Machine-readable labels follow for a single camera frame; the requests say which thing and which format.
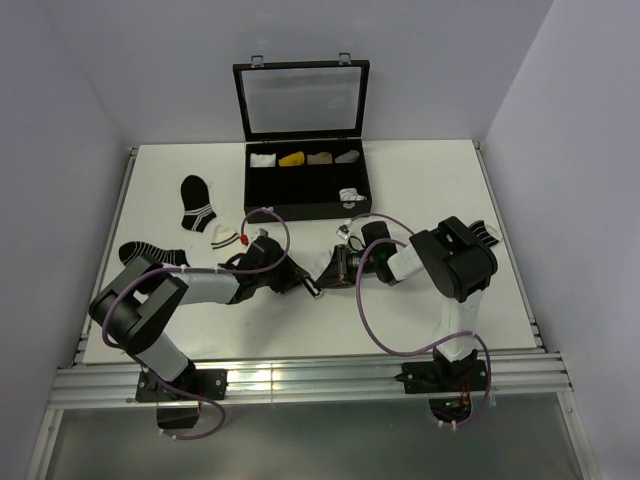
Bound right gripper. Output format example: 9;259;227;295
316;244;379;289

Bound white sock with black lines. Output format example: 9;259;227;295
339;187;368;203

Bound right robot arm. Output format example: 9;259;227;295
314;217;498;397

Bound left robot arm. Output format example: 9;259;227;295
88;235;321;399

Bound cream sock with black stripes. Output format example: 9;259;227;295
210;224;240;250

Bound tan rolled sock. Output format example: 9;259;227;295
307;152;333;165

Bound grey rolled sock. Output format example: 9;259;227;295
334;150;360;164

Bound black sock with white stripes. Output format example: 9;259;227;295
180;175;217;233

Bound yellow rolled sock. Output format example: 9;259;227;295
278;151;305;167

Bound white rolled sock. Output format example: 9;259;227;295
249;153;277;168

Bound black sock white vertical stripes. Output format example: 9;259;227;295
469;220;502;248

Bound black storage box with lid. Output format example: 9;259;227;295
232;53;373;224

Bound black white horizontal striped sock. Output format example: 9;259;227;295
118;241;189;266

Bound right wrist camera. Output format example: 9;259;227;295
336;219;364;250

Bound aluminium frame rail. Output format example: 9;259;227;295
46;352;572;410

